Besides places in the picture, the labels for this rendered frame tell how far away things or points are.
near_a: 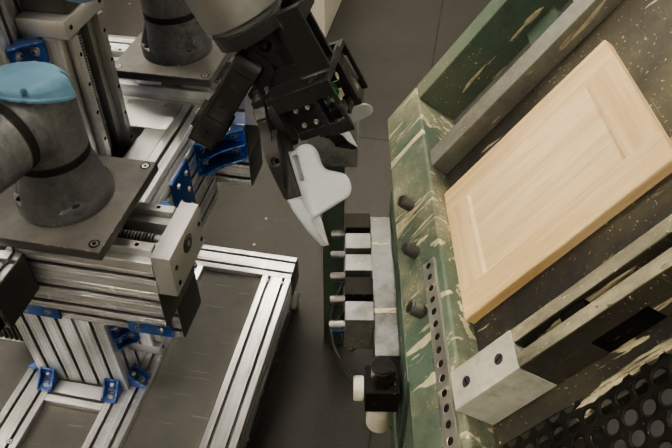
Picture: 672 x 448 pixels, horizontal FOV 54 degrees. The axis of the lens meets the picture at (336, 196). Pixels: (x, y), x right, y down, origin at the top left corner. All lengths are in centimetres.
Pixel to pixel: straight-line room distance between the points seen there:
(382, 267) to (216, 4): 93
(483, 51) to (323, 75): 99
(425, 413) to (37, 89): 73
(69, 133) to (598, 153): 78
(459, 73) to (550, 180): 51
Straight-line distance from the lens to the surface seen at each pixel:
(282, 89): 57
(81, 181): 108
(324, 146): 155
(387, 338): 126
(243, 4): 53
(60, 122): 103
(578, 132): 111
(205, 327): 198
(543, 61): 127
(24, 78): 103
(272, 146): 57
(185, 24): 144
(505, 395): 95
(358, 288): 130
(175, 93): 150
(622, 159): 101
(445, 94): 156
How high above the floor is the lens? 175
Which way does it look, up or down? 41 degrees down
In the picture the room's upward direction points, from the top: straight up
